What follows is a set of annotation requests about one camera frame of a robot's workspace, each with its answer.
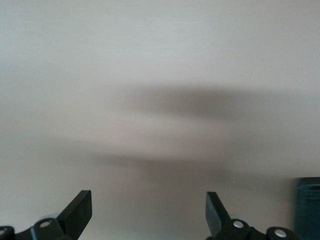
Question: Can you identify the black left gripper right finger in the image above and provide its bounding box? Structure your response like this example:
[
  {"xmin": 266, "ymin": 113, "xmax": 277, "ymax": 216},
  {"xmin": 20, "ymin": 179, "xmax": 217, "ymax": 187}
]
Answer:
[{"xmin": 205, "ymin": 191, "xmax": 254, "ymax": 240}]

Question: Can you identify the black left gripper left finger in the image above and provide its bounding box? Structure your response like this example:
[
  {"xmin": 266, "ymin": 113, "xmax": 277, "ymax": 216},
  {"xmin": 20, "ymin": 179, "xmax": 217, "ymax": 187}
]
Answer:
[{"xmin": 29, "ymin": 189, "xmax": 93, "ymax": 240}]

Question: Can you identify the black flip phone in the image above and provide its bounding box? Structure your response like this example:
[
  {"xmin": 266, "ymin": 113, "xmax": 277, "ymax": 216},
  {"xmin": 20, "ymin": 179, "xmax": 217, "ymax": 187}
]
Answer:
[{"xmin": 291, "ymin": 176, "xmax": 320, "ymax": 240}]

